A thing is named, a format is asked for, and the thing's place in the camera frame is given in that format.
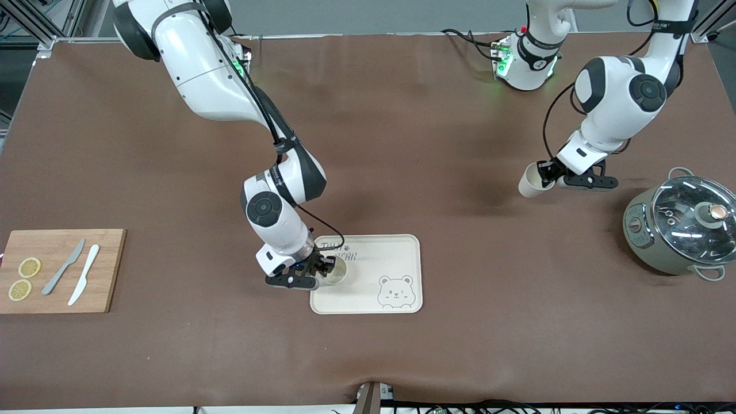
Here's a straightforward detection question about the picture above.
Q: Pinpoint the white IKEA cup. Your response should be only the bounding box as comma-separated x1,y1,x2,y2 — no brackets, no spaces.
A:
518,163,556,199
318,256,349,287

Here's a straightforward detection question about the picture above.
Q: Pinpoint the cream bear print tray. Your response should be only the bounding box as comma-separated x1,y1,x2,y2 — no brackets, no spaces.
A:
310,234,423,315

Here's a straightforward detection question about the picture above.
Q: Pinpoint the grey-green cooking pot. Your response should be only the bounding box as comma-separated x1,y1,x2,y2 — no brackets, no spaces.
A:
623,167,736,282

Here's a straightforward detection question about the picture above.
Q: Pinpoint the green-lit left base box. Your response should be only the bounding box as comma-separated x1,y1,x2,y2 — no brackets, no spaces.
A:
491,37,514,79

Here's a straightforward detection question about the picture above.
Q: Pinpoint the green-lit base box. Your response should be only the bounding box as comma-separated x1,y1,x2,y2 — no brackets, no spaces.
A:
491,37,514,79
230,41,252,79

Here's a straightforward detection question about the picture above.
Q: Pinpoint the glass pot lid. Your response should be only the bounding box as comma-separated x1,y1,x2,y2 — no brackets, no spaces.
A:
652,175,736,260

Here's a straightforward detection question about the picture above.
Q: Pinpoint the brown table cover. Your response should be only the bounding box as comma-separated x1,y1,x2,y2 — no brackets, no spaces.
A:
0,32,736,410

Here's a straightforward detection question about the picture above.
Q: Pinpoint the bamboo cutting board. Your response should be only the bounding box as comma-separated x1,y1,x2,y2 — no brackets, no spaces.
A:
0,229,127,314

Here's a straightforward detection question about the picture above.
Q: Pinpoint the white plastic knife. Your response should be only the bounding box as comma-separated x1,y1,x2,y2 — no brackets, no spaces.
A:
68,244,101,306

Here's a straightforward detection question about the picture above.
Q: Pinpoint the green-lit right base box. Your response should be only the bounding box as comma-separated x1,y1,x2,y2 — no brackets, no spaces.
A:
230,41,252,79

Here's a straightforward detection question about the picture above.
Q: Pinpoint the grey plastic knife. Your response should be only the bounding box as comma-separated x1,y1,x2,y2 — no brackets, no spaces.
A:
41,239,86,296

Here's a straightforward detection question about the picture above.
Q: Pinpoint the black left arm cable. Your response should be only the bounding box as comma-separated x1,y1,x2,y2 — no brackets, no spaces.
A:
543,82,582,167

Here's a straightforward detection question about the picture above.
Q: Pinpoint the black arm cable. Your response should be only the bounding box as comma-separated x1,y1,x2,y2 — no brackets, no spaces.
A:
195,0,346,254
543,82,582,167

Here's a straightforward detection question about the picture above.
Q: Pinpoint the black base cable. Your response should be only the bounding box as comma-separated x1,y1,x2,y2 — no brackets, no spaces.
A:
441,28,501,62

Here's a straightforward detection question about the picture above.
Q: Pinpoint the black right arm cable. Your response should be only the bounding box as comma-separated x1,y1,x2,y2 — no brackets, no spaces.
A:
195,0,346,254

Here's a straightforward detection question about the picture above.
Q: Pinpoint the aluminium frame profile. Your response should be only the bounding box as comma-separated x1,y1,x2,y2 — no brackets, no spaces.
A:
690,0,736,44
0,0,111,56

